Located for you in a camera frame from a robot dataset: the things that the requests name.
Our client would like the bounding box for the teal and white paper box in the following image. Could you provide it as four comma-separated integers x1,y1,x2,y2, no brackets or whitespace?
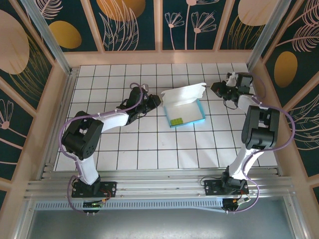
160,82,206,128

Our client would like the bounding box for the aluminium corner post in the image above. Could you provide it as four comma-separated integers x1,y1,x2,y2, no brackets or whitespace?
19,0,74,75
246,0,293,73

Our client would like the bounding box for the aluminium mounting rail frame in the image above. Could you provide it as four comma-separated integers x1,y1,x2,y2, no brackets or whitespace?
23,166,299,201

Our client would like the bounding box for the aluminium side rail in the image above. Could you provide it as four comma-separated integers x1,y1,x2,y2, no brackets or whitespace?
37,68,80,180

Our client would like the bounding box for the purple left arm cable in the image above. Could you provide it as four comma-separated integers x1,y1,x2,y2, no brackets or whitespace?
59,82,147,215

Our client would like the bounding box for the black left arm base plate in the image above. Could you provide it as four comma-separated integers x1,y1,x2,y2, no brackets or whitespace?
71,181,118,199

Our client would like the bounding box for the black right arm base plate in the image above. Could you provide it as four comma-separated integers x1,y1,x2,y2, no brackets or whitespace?
203,179,249,196

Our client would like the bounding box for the grey slotted cable duct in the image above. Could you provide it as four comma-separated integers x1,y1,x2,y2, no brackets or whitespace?
34,200,226,214

